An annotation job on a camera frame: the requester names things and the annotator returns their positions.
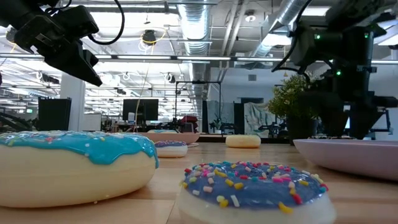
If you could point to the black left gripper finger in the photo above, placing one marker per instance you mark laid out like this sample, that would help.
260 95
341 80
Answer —
90 57
77 65

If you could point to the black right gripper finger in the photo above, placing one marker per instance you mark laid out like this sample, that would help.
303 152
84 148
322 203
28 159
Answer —
329 115
367 123

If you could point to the lilac round plate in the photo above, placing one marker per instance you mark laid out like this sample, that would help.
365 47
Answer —
351 158

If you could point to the plain cream donut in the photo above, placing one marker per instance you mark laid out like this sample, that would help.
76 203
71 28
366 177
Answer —
243 141

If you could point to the blue-iced rainbow sprinkle donut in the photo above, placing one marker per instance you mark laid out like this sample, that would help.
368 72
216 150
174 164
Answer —
255 193

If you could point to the small speckled blue-iced donut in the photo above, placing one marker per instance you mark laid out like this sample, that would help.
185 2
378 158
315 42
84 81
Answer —
171 151

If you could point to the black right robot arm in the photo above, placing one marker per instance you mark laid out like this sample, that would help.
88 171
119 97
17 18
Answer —
351 40

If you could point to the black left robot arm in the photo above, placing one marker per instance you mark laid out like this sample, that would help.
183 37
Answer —
15 9

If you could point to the black jointed stand arm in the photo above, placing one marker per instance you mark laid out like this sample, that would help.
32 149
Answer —
387 121

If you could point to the black plant pot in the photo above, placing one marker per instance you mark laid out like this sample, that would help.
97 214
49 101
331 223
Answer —
300 129

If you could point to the green leafy potted plant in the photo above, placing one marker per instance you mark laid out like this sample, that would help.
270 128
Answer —
286 99

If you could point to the black upright panel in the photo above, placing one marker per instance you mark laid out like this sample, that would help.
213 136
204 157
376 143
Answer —
54 113

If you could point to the black ceiling device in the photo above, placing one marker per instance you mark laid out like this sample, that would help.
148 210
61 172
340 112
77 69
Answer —
149 36

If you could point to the grey draped cloth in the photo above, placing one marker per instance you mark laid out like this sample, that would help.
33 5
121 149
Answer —
258 116

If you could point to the black computer monitor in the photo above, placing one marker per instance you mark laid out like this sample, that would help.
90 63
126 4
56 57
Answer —
141 109

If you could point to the black narrow partition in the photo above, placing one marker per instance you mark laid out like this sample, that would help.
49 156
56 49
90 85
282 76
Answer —
238 118

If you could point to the large blue-iced white-striped donut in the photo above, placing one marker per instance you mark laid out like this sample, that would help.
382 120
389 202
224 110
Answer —
77 174

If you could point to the long overhead light bar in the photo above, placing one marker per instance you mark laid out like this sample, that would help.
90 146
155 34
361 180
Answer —
202 58

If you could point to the pink round plate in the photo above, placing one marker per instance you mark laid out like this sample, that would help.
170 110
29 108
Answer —
174 138

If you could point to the red object on desk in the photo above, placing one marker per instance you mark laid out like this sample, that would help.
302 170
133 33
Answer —
190 119

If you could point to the white round ribbed placemat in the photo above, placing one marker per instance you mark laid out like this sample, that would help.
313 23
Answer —
193 145

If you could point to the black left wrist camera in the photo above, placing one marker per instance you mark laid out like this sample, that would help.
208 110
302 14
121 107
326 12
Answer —
79 21

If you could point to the silver slanted air duct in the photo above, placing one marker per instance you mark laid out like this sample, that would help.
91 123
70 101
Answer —
280 18

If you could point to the silver ribbed air duct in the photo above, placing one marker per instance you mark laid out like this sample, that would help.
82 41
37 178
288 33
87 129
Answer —
195 25

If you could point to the black metal frame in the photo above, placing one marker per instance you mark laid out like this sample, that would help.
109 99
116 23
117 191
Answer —
199 82

